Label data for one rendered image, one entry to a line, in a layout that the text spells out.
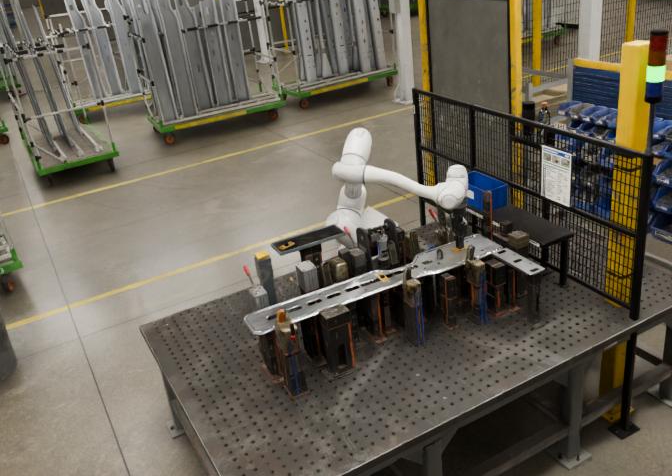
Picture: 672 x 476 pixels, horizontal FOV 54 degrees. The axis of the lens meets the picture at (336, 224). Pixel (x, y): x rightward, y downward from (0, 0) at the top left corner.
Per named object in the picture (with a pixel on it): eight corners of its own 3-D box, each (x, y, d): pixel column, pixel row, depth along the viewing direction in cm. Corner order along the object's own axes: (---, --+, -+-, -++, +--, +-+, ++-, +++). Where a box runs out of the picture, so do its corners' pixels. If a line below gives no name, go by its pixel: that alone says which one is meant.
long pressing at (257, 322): (257, 340, 290) (256, 337, 289) (240, 317, 309) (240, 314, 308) (506, 249, 341) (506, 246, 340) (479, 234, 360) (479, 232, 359)
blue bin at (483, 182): (486, 212, 374) (485, 191, 369) (453, 197, 399) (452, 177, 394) (508, 205, 380) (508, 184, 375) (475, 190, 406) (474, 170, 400)
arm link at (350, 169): (361, 176, 334) (367, 154, 340) (327, 173, 339) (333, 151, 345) (365, 190, 345) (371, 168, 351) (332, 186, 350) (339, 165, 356)
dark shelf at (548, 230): (542, 249, 334) (542, 244, 333) (439, 197, 409) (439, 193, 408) (574, 237, 342) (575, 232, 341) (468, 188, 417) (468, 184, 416)
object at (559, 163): (570, 209, 339) (572, 152, 326) (539, 196, 358) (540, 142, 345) (573, 208, 340) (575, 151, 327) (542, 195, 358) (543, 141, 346)
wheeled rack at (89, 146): (124, 170, 859) (88, 32, 786) (43, 192, 817) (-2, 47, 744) (94, 140, 1013) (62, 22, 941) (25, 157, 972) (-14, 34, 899)
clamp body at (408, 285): (414, 350, 319) (410, 288, 305) (401, 338, 329) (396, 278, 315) (430, 343, 322) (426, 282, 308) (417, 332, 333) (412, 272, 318)
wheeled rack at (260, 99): (163, 147, 936) (134, 19, 863) (149, 132, 1020) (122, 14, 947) (287, 118, 1005) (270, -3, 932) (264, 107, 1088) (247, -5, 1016)
